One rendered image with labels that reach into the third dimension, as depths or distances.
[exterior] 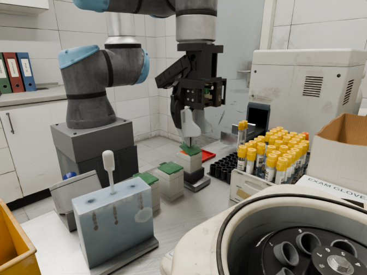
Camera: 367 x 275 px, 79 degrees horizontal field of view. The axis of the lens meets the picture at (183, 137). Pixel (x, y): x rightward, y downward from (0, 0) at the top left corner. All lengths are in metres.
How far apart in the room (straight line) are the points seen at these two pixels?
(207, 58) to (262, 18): 1.85
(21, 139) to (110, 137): 1.38
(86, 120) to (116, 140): 0.10
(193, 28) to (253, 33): 1.86
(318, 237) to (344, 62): 0.53
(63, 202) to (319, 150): 0.45
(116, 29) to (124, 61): 0.09
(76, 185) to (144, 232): 0.15
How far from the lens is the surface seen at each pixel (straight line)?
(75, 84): 0.71
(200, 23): 0.42
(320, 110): 0.75
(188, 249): 0.23
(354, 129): 0.69
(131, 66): 0.75
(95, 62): 0.72
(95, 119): 0.71
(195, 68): 0.44
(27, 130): 2.03
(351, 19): 2.09
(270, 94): 0.79
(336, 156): 0.46
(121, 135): 0.72
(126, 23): 0.76
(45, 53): 2.64
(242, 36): 2.31
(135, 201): 0.33
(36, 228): 0.49
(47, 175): 2.18
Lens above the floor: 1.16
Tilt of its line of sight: 20 degrees down
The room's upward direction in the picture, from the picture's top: straight up
